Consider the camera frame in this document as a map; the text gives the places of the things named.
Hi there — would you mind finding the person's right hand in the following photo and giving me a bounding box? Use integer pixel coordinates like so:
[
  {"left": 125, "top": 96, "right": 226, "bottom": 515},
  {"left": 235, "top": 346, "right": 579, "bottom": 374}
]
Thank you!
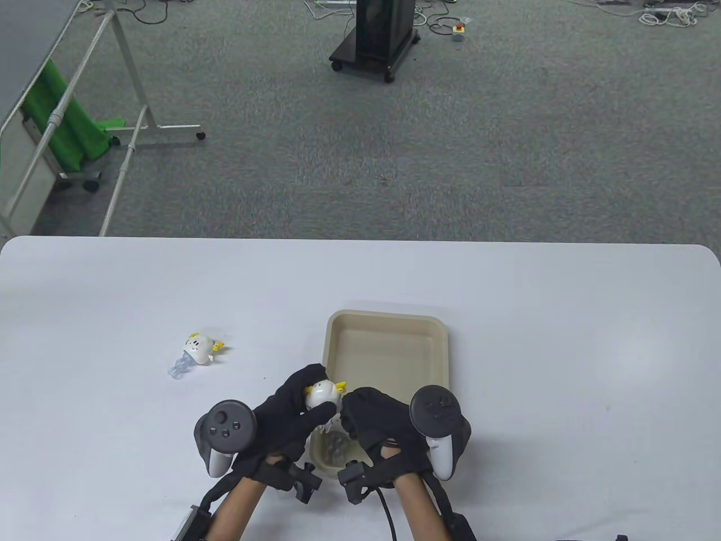
[{"left": 340, "top": 387, "right": 435, "bottom": 481}]

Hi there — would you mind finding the person's left hand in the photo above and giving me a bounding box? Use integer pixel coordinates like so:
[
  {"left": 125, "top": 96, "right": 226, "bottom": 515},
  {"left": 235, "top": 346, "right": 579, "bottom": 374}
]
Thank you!
[{"left": 232, "top": 363, "right": 337, "bottom": 478}]

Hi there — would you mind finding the white jellyfish mechanical toy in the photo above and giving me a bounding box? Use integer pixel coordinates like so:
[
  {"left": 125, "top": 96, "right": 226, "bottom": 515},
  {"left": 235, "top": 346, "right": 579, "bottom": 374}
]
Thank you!
[
  {"left": 318, "top": 428, "right": 355, "bottom": 468},
  {"left": 304, "top": 379, "right": 348, "bottom": 434},
  {"left": 168, "top": 332, "right": 226, "bottom": 379}
]

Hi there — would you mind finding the dark grey hand controller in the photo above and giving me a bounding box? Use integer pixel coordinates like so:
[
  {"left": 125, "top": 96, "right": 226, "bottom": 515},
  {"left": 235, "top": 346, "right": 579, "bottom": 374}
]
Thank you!
[
  {"left": 410, "top": 385, "right": 472, "bottom": 481},
  {"left": 194, "top": 400, "right": 258, "bottom": 478}
]

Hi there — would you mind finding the black left forearm sensor box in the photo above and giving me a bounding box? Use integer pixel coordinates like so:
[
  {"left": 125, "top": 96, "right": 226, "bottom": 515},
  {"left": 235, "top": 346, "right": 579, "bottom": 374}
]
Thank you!
[{"left": 172, "top": 504, "right": 217, "bottom": 541}]

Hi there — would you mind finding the person's left forearm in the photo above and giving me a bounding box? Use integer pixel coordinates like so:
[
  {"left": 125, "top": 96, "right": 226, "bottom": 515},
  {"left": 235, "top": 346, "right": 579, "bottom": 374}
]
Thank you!
[{"left": 206, "top": 479, "right": 268, "bottom": 541}]

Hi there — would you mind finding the person's right forearm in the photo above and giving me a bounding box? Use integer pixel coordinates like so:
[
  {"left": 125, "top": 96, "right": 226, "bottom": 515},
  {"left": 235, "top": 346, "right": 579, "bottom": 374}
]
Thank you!
[{"left": 397, "top": 473, "right": 451, "bottom": 541}]

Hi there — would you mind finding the beige plastic tray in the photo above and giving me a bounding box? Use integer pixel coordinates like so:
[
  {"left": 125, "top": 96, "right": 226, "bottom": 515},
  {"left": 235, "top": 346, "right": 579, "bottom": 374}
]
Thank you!
[{"left": 309, "top": 310, "right": 453, "bottom": 474}]

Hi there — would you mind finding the white wheeled panel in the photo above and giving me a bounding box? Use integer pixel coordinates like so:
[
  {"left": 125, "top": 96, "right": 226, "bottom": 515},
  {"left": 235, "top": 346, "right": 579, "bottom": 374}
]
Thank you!
[{"left": 0, "top": 110, "right": 103, "bottom": 237}]

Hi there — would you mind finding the green cloth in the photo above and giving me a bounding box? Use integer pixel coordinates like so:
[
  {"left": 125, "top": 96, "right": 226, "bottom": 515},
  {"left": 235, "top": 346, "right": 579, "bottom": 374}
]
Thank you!
[{"left": 0, "top": 59, "right": 126, "bottom": 198}]

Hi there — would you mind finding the black wheeled cart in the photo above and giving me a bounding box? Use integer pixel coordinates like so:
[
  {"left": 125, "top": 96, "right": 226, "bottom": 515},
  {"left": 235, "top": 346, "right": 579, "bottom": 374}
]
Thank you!
[{"left": 330, "top": 0, "right": 422, "bottom": 84}]

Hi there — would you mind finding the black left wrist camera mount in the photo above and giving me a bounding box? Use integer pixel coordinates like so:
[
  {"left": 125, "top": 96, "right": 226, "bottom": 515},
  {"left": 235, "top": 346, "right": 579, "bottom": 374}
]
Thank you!
[{"left": 251, "top": 458, "right": 323, "bottom": 504}]

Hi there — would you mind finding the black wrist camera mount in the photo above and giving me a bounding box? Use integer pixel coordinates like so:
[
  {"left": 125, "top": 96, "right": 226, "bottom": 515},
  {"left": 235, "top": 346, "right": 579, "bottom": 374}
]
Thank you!
[
  {"left": 337, "top": 460, "right": 395, "bottom": 505},
  {"left": 251, "top": 458, "right": 323, "bottom": 504}
]

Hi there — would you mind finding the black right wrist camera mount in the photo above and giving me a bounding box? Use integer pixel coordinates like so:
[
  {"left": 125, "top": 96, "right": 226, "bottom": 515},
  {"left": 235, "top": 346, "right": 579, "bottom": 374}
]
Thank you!
[{"left": 337, "top": 460, "right": 395, "bottom": 505}]

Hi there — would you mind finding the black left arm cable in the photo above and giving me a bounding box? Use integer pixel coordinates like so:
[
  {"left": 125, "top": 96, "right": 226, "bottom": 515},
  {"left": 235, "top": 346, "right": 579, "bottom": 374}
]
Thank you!
[{"left": 200, "top": 473, "right": 240, "bottom": 511}]

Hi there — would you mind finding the black floor cable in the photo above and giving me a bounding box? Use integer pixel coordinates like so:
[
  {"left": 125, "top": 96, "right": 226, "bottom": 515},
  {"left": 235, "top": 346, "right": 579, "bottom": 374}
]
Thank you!
[
  {"left": 131, "top": 0, "right": 199, "bottom": 25},
  {"left": 414, "top": 0, "right": 475, "bottom": 36}
]

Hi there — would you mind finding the white power strip with cable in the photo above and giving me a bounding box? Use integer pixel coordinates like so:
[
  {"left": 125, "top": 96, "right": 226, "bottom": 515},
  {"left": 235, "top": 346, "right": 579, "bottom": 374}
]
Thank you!
[
  {"left": 639, "top": 3, "right": 711, "bottom": 27},
  {"left": 304, "top": 0, "right": 357, "bottom": 17}
]

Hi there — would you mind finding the white metal frame rack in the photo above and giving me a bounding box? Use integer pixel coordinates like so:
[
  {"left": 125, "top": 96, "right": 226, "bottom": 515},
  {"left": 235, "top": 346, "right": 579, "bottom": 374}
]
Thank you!
[{"left": 0, "top": 0, "right": 207, "bottom": 237}]

